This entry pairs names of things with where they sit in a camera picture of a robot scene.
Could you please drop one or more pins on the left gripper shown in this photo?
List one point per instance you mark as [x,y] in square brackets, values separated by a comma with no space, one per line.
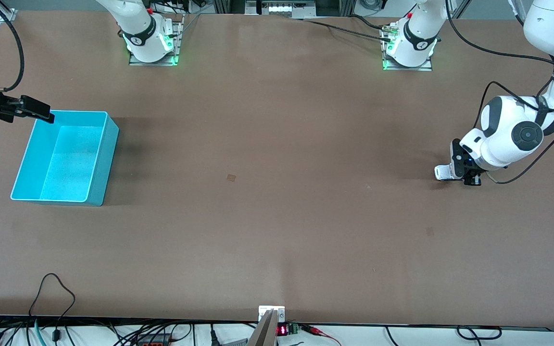
[472,179]

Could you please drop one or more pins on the white jeep toy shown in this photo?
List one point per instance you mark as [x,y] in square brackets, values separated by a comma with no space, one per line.
[443,172]

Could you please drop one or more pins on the teal plastic bin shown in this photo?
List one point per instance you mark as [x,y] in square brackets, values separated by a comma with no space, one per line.
[70,158]

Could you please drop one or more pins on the red clip lead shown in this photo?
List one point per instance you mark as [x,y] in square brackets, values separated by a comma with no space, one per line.
[313,329]

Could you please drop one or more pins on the red digit display module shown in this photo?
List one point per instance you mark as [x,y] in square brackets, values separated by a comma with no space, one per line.
[282,330]

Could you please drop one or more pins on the black power strip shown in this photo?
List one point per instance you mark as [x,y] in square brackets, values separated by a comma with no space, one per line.
[154,343]

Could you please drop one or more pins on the silver corner bracket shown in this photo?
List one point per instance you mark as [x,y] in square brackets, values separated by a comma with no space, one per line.
[6,14]

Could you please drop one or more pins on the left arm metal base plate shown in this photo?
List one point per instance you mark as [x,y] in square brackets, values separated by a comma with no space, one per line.
[426,68]

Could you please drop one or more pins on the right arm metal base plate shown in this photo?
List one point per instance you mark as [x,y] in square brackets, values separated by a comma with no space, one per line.
[180,45]

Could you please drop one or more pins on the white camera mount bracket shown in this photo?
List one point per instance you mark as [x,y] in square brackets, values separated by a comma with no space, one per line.
[279,310]

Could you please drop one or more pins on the aluminium frame with device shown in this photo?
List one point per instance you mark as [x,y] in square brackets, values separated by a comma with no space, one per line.
[282,8]

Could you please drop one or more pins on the grey aluminium camera bar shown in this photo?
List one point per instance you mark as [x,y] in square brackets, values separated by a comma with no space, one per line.
[263,334]

